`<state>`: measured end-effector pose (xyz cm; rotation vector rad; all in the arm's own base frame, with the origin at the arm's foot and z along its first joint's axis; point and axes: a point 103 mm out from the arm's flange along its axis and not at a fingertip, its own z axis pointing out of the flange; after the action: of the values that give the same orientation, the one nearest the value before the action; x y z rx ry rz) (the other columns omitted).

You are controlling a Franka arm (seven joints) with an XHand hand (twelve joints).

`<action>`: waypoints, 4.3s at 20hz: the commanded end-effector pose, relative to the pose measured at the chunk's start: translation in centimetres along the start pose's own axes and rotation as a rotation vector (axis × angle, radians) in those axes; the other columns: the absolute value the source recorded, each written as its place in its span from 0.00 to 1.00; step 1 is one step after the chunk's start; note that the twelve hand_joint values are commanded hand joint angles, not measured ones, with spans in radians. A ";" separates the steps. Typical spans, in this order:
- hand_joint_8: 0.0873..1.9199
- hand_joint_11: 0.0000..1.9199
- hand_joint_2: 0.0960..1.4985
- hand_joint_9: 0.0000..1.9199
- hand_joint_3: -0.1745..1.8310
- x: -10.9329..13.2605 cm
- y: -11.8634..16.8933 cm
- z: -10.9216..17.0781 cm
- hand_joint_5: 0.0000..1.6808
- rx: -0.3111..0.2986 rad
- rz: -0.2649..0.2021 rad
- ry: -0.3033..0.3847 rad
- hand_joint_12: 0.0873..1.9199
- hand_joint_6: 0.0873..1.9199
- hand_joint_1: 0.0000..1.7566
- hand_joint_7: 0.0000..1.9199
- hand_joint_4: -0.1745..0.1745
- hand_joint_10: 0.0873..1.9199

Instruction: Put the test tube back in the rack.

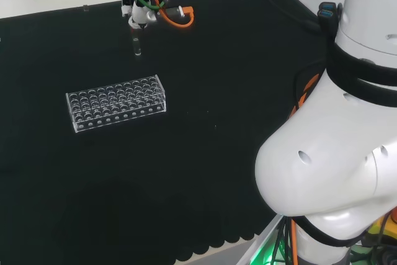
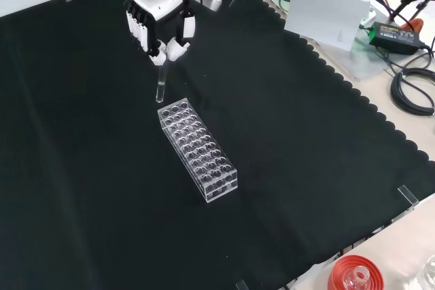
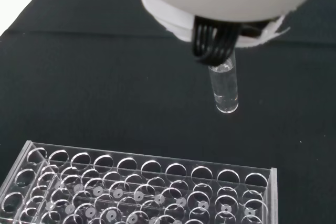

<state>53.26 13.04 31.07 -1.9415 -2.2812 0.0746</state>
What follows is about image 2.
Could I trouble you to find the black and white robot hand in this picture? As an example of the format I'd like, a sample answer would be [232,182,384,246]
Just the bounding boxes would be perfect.
[124,0,197,67]

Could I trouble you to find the clear glass test tube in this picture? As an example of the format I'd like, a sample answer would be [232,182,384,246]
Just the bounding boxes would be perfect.
[155,62,168,103]

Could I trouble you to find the clear plastic test tube rack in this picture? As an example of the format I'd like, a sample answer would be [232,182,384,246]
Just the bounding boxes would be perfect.
[157,98,238,204]

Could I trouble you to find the pale grey board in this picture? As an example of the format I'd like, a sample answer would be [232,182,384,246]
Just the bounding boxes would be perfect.
[283,0,371,52]

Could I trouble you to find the black scalloped bench cloth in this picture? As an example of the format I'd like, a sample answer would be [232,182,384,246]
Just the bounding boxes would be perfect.
[0,0,435,290]

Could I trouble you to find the black power adapter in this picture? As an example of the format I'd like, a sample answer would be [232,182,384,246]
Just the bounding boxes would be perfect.
[368,21,426,56]

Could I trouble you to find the orange clamp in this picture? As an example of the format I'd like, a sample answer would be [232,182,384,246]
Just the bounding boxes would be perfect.
[400,18,425,35]

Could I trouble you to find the red ribbed funnel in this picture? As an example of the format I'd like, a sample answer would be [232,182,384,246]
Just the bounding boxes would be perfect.
[326,254,385,290]

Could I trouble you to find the small clear glass flask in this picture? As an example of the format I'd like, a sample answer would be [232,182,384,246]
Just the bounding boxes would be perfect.
[343,265,370,290]

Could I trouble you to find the clear glass vessel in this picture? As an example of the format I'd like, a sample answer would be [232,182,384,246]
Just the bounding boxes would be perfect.
[413,255,435,290]

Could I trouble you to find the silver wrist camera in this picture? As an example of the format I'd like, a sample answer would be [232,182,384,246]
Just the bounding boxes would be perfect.
[188,0,224,12]

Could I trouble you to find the grey metal base plate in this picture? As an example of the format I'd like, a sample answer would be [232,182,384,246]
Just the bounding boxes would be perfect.
[261,0,395,82]

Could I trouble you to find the coiled black cable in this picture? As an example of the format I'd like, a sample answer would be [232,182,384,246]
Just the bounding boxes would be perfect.
[389,67,435,117]

